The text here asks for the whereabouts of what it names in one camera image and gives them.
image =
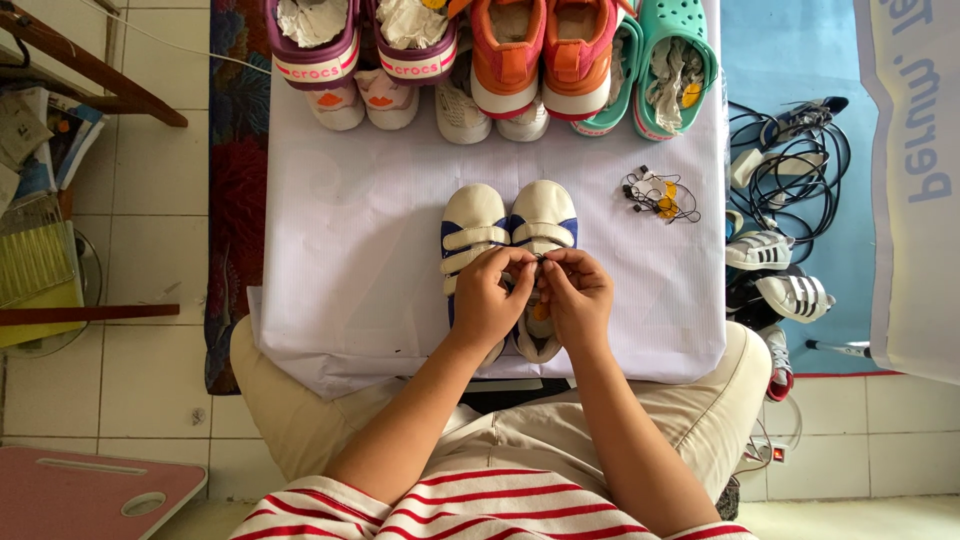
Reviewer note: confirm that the white shoe with orange print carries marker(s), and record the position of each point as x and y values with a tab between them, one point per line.
336	105
390	101

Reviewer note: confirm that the dark floral rug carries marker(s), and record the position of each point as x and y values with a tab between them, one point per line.
236	172

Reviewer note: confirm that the white mesh sneaker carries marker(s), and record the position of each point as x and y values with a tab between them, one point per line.
523	126
459	112

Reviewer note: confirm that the white table cover sheet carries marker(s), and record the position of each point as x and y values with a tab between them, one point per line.
360	247

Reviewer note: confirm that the metal stand leg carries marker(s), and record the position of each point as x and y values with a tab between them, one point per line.
840	349

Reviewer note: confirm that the white crumpled paper stuffing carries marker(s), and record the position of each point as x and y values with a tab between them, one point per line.
412	22
311	19

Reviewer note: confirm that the brown wooden furniture frame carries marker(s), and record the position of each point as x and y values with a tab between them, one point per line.
90	67

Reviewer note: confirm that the beige shorts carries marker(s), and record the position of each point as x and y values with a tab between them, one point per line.
697	412

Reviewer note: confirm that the red white striped shirt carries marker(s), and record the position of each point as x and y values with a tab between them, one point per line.
480	510

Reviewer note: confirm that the person's right hand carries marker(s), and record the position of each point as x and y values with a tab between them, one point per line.
581	304

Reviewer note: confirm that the purple clog with pink stripe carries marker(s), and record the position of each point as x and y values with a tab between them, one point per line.
416	64
315	64

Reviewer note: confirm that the white power strip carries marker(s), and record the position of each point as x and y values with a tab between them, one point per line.
772	452

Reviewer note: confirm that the orange pink sneaker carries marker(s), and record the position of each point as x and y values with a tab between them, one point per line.
506	67
577	71

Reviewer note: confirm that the black shoe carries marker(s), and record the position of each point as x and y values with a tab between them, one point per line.
746	300

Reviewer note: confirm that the pink folding lap table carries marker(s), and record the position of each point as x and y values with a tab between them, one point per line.
67	499

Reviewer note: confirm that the brown wooden bar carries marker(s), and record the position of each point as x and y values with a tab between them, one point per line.
90	314

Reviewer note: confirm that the white sneaker with black stripes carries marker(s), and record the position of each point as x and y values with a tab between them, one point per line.
799	296
759	251

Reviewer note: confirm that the blue floor mat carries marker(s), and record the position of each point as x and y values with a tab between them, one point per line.
780	45

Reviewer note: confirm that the white power adapter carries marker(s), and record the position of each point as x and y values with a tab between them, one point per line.
746	166

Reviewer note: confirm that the blue white sneaker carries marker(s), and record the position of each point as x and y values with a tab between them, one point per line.
806	116

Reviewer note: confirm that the grey crumpled paper stuffing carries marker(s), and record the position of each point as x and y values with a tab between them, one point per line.
671	75

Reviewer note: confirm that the white red sneaker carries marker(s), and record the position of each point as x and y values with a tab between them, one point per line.
778	367

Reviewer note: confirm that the teal clog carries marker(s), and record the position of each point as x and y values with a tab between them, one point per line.
664	22
619	97

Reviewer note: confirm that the person's left hand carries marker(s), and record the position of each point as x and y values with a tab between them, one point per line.
484	304

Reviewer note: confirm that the white printed banner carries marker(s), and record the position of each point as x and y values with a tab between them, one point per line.
911	225

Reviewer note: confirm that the heap of papers and magazines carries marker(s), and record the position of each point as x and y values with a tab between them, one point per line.
37	142

